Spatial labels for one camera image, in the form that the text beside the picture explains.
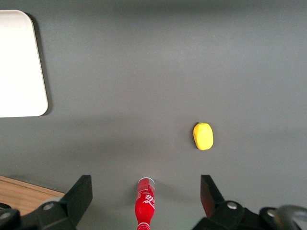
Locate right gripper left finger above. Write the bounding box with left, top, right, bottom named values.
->
left=21, top=174, right=94, bottom=230

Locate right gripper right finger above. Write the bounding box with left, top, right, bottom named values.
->
left=193, top=174, right=261, bottom=230

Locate white rectangular tray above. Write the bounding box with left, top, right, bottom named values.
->
left=0, top=9, right=49, bottom=118

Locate wooden drawer cabinet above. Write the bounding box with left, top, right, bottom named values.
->
left=0, top=175, right=66, bottom=216

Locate yellow toy lemon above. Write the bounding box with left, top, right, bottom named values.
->
left=192, top=122, right=214, bottom=151

